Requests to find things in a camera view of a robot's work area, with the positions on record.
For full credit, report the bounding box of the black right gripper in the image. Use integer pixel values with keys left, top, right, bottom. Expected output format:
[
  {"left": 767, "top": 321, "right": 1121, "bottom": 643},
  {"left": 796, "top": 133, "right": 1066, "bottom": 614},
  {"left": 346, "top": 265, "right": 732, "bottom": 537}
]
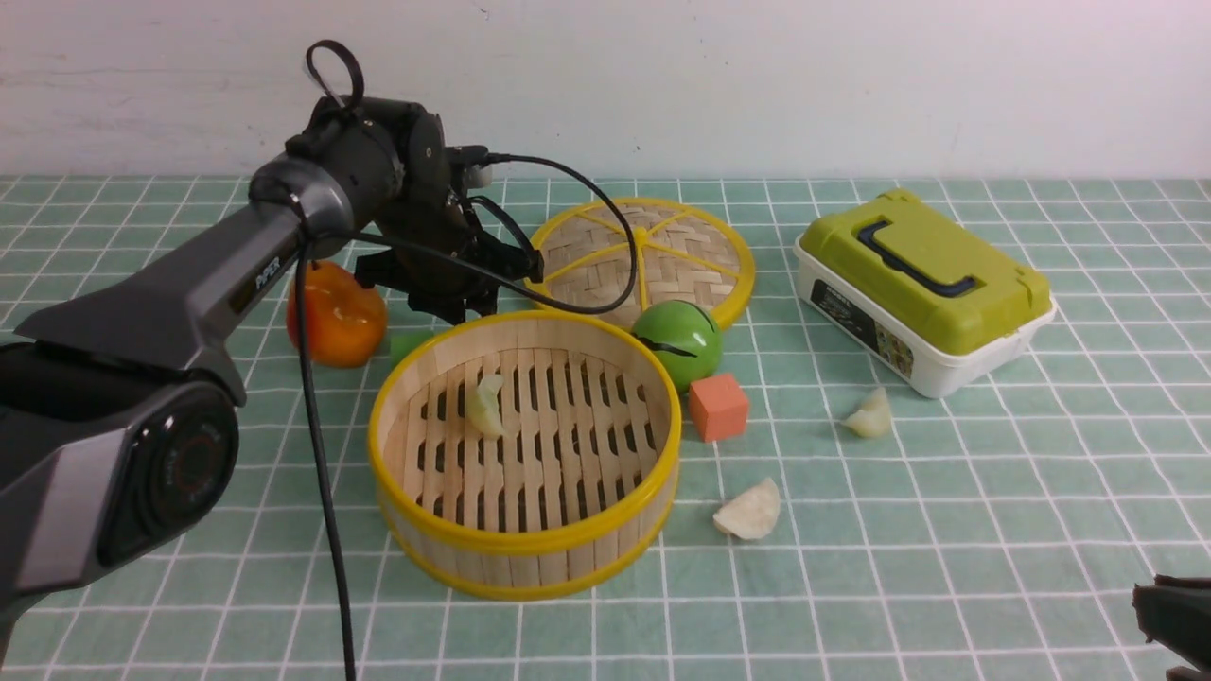
[{"left": 1132, "top": 574, "right": 1210, "bottom": 680}]

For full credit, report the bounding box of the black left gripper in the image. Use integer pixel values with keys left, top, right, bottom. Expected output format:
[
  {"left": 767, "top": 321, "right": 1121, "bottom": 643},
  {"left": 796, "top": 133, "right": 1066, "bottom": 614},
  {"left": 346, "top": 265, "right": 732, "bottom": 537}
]
[{"left": 355, "top": 195, "right": 544, "bottom": 326}]

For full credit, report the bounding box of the pale green dumpling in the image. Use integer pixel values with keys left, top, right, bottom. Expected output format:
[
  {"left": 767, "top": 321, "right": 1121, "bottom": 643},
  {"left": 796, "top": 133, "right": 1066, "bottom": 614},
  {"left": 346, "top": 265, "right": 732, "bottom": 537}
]
[{"left": 465, "top": 374, "right": 506, "bottom": 441}]

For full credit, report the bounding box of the bamboo steamer tray yellow rim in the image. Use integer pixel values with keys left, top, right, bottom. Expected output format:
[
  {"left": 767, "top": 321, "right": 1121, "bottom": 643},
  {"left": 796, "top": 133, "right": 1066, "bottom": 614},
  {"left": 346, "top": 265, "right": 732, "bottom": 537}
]
[{"left": 368, "top": 310, "right": 682, "bottom": 601}]

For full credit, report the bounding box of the white dumpling front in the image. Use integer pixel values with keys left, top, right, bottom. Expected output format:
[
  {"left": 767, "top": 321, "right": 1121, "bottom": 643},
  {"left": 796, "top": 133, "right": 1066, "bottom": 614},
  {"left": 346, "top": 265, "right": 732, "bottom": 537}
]
[{"left": 712, "top": 477, "right": 781, "bottom": 540}]

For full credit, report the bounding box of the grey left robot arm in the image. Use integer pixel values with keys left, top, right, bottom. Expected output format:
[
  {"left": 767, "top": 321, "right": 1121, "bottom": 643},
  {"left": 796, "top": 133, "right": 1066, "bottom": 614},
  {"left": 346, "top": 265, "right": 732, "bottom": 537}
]
[{"left": 2, "top": 96, "right": 543, "bottom": 637}]

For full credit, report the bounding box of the woven bamboo steamer lid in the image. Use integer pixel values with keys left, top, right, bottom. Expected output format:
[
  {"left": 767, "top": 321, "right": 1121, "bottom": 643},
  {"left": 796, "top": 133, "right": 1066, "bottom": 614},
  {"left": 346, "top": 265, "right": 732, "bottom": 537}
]
[{"left": 527, "top": 198, "right": 756, "bottom": 330}]

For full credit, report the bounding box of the small green block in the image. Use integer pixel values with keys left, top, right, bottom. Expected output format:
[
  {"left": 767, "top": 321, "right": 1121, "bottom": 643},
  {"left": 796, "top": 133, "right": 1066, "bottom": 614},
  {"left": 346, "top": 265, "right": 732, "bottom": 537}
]
[{"left": 388, "top": 330, "right": 435, "bottom": 366}]

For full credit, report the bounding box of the orange red toy pear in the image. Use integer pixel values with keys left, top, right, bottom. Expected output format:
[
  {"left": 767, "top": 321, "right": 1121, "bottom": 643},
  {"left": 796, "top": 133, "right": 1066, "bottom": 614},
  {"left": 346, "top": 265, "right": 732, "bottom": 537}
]
[{"left": 302, "top": 261, "right": 388, "bottom": 368}]

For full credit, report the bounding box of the green toy apple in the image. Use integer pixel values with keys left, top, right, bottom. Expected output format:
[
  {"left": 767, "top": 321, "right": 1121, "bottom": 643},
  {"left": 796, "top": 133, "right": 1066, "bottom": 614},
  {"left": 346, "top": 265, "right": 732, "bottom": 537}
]
[{"left": 631, "top": 299, "right": 723, "bottom": 393}]

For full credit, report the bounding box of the orange foam cube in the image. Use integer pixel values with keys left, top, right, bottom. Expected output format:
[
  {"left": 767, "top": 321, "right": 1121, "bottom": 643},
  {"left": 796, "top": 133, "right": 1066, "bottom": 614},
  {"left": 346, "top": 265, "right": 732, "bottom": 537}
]
[{"left": 688, "top": 374, "right": 751, "bottom": 443}]

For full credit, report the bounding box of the green checkered tablecloth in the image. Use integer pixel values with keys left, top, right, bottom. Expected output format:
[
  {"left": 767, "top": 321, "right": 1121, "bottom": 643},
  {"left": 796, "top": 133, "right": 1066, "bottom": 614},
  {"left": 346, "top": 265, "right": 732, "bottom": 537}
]
[{"left": 1, "top": 174, "right": 1210, "bottom": 680}]

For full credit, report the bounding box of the green lid white storage box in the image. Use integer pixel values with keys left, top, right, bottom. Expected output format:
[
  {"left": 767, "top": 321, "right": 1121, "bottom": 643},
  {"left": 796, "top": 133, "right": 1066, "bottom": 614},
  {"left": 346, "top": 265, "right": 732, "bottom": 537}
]
[{"left": 793, "top": 188, "right": 1057, "bottom": 397}]

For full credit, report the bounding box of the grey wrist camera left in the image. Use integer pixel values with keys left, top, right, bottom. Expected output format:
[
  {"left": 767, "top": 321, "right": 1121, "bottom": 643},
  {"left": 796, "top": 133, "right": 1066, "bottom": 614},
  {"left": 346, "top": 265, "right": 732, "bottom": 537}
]
[{"left": 446, "top": 144, "right": 493, "bottom": 193}]

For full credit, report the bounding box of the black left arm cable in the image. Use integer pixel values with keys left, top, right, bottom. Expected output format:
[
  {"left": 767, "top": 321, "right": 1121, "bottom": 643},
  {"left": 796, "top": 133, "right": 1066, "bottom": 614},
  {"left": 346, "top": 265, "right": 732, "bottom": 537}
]
[{"left": 294, "top": 40, "right": 641, "bottom": 681}]

